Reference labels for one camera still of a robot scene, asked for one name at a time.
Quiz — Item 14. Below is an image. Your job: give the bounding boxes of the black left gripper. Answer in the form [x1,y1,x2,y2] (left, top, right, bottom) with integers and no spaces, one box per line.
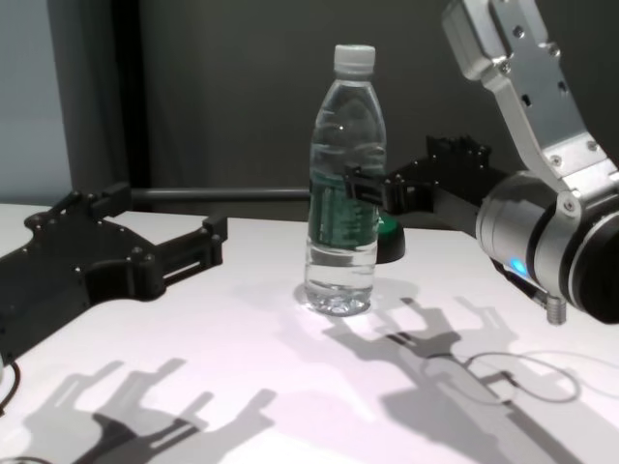
[0,182,229,364]

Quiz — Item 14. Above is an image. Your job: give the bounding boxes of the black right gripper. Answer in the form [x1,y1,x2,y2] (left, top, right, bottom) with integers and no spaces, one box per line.
[341,133,515,239]

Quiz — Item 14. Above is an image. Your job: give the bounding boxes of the clear water bottle green label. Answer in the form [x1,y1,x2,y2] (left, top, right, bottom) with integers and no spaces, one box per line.
[303,43,389,317]

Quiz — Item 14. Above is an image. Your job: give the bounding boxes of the green YES button black base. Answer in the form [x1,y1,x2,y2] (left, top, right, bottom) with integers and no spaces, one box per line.
[374,215,406,266]

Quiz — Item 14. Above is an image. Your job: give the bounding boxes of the low grey wall rail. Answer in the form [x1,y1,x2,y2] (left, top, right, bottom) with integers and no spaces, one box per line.
[130,187,313,204]

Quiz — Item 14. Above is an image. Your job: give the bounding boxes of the black vertical wall post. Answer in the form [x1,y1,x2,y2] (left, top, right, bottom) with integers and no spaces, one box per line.
[109,0,154,214]

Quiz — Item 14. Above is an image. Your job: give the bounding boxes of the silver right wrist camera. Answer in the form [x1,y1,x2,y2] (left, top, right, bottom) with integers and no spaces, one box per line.
[440,0,619,228]

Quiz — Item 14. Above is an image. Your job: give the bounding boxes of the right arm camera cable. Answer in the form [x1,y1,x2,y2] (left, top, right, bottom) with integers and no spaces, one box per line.
[492,258,567,326]

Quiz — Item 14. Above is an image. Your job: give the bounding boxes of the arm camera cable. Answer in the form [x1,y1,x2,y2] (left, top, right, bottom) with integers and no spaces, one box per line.
[0,361,23,418]
[492,258,567,326]

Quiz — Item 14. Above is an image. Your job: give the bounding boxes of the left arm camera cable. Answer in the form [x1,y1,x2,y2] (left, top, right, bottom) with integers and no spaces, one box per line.
[0,361,23,418]

